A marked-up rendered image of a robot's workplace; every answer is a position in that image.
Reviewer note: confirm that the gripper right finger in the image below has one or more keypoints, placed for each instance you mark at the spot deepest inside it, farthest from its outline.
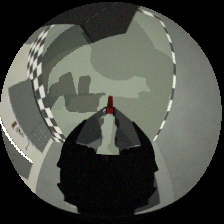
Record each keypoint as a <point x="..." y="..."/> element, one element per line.
<point x="130" y="136"/>

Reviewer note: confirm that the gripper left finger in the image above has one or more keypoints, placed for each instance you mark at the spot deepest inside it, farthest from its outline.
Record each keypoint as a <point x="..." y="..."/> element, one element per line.
<point x="87" y="134"/>

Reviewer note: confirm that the red rectangular bar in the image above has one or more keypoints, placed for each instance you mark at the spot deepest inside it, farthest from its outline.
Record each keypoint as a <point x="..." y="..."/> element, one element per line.
<point x="110" y="105"/>

